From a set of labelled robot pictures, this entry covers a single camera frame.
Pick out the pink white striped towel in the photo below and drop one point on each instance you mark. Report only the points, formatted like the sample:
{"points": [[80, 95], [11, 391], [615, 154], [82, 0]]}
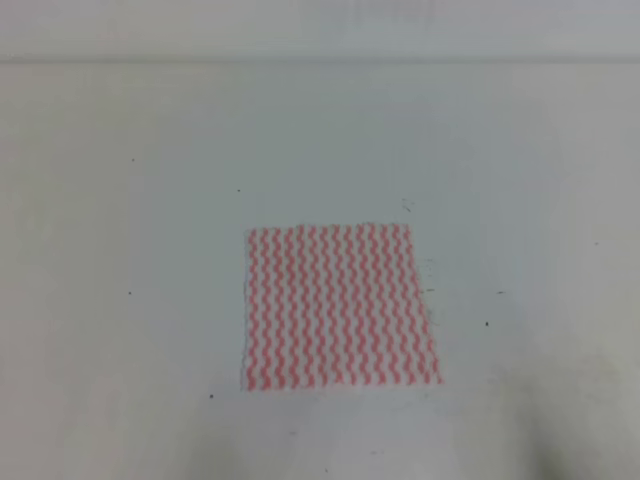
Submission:
{"points": [[330, 305]]}

